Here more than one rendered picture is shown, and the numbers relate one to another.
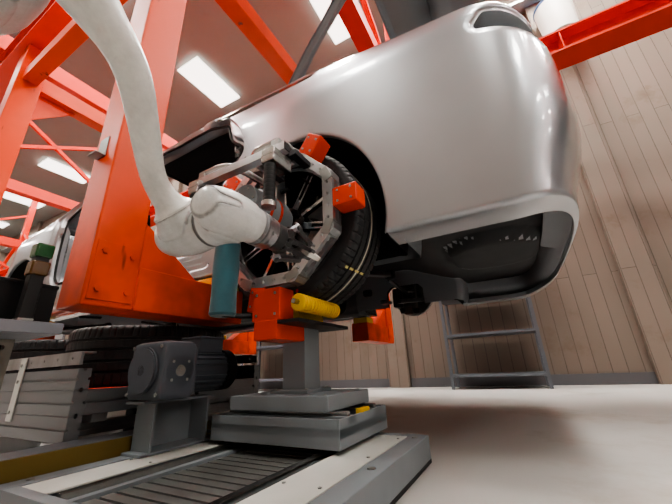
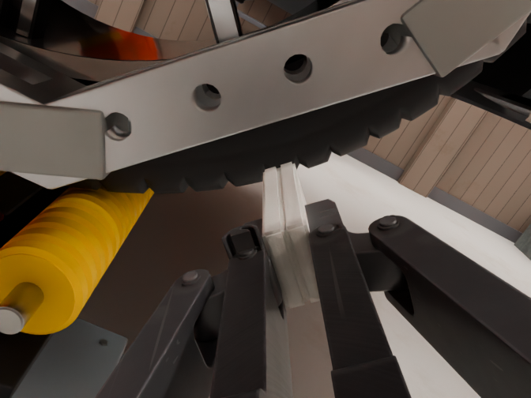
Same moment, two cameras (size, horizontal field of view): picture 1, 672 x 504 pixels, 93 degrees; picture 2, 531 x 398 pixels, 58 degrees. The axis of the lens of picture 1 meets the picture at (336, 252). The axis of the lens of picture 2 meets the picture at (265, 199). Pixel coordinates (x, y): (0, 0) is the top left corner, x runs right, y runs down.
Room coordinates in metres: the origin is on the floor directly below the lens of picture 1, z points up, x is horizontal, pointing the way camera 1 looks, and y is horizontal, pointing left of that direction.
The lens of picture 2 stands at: (0.81, 0.20, 0.70)
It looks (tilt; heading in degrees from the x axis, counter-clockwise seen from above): 19 degrees down; 321
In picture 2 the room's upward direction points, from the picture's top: 30 degrees clockwise
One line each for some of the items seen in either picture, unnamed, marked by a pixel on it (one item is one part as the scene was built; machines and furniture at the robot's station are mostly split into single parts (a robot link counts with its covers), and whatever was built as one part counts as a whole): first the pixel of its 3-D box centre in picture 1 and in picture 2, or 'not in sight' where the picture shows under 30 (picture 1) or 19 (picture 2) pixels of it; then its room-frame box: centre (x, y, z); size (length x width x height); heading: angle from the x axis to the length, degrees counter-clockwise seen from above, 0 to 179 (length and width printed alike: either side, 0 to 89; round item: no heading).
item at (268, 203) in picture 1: (269, 184); not in sight; (0.82, 0.19, 0.83); 0.04 x 0.04 x 0.16
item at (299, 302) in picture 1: (317, 306); (99, 211); (1.14, 0.08, 0.51); 0.29 x 0.06 x 0.06; 152
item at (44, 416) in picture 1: (46, 411); not in sight; (2.04, 1.73, 0.14); 2.47 x 0.85 x 0.27; 62
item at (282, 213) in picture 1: (262, 212); not in sight; (1.05, 0.26, 0.85); 0.21 x 0.14 x 0.14; 152
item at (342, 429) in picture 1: (301, 421); not in sight; (1.26, 0.15, 0.13); 0.50 x 0.36 x 0.10; 62
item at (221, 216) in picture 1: (224, 215); not in sight; (0.65, 0.25, 0.64); 0.16 x 0.13 x 0.11; 152
